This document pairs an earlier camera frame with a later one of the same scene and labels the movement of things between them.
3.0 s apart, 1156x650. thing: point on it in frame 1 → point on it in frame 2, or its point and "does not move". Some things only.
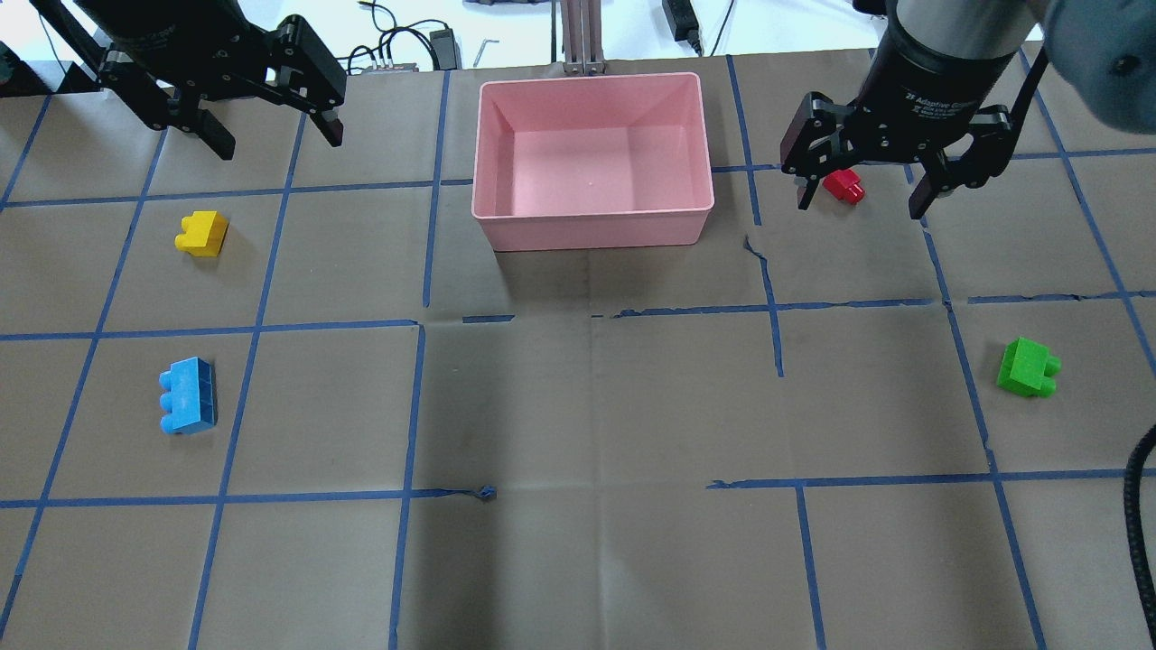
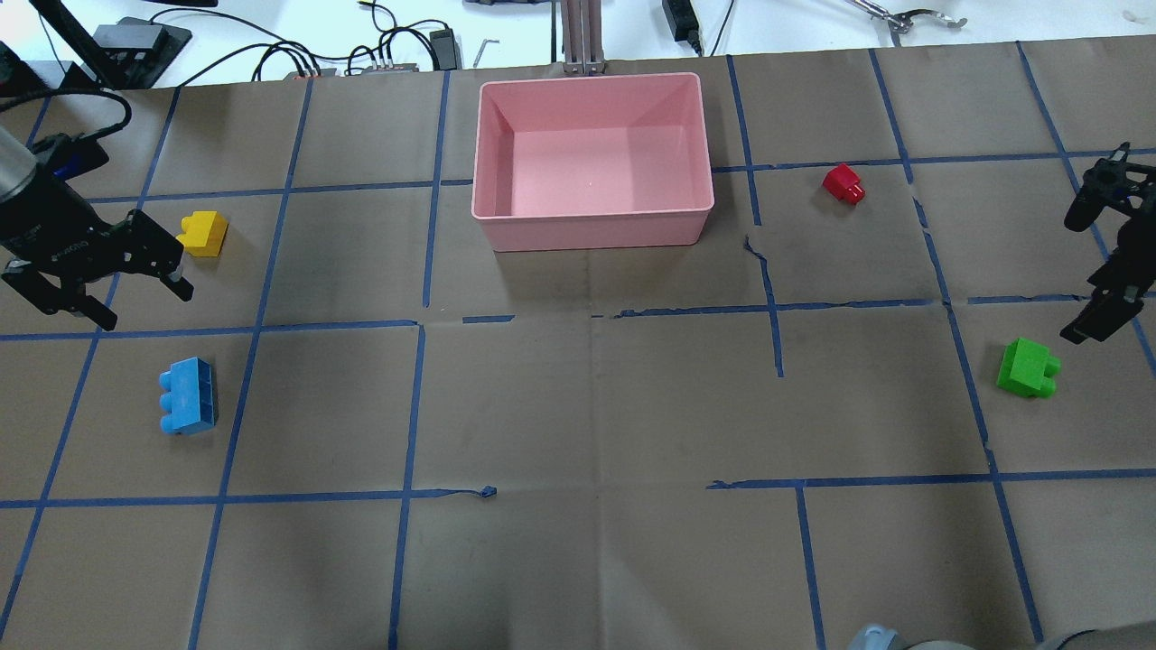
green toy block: x=1029 y=368 does not move
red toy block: x=844 y=184 does not move
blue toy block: x=189 y=397 does not move
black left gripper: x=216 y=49 → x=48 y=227
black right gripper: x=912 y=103 → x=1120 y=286
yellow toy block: x=204 y=233 does not move
